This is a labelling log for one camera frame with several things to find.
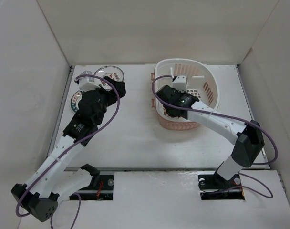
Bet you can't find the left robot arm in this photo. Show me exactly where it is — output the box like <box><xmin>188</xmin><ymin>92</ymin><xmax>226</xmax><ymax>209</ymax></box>
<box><xmin>11</xmin><ymin>74</ymin><xmax>126</xmax><ymax>222</ymax></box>

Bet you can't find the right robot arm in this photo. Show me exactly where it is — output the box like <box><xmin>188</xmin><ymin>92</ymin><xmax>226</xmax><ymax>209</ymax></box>
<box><xmin>156</xmin><ymin>85</ymin><xmax>264</xmax><ymax>188</ymax></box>

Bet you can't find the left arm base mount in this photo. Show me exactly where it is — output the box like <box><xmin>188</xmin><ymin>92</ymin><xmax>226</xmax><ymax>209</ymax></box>
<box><xmin>76</xmin><ymin>164</ymin><xmax>115</xmax><ymax>201</ymax></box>

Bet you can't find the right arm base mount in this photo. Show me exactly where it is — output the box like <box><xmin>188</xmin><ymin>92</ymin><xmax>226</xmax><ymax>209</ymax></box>
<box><xmin>198</xmin><ymin>171</ymin><xmax>245</xmax><ymax>200</ymax></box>

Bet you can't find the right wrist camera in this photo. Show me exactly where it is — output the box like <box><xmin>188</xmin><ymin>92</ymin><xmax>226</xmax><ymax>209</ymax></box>
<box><xmin>172</xmin><ymin>75</ymin><xmax>187</xmax><ymax>93</ymax></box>

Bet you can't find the plate with red characters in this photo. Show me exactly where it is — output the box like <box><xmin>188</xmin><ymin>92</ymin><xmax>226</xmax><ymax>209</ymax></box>
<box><xmin>94</xmin><ymin>65</ymin><xmax>124</xmax><ymax>91</ymax></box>

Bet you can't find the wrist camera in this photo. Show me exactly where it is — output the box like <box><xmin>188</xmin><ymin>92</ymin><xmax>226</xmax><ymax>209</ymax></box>
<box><xmin>172</xmin><ymin>75</ymin><xmax>187</xmax><ymax>93</ymax></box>
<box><xmin>74</xmin><ymin>71</ymin><xmax>99</xmax><ymax>92</ymax></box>

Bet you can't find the plate with green rim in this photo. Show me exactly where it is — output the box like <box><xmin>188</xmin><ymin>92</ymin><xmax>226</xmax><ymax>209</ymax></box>
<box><xmin>70</xmin><ymin>90</ymin><xmax>83</xmax><ymax>113</ymax></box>

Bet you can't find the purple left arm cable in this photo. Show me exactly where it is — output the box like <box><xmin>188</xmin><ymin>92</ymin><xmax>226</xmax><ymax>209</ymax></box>
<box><xmin>16</xmin><ymin>75</ymin><xmax>121</xmax><ymax>229</ymax></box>

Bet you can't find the white plastic dish rack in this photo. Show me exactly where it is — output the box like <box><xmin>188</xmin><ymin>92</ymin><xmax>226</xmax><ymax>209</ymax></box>
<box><xmin>151</xmin><ymin>58</ymin><xmax>219</xmax><ymax>110</ymax></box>

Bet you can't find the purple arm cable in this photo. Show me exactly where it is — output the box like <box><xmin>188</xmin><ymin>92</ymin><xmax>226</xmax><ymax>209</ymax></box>
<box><xmin>16</xmin><ymin>75</ymin><xmax>121</xmax><ymax>229</ymax></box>
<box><xmin>151</xmin><ymin>75</ymin><xmax>277</xmax><ymax>199</ymax></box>

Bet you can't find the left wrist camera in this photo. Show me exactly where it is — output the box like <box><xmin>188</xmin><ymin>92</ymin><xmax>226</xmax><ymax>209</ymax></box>
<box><xmin>74</xmin><ymin>71</ymin><xmax>99</xmax><ymax>92</ymax></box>

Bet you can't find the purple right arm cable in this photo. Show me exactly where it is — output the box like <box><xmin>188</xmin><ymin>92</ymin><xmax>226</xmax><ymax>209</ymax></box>
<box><xmin>151</xmin><ymin>75</ymin><xmax>277</xmax><ymax>199</ymax></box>

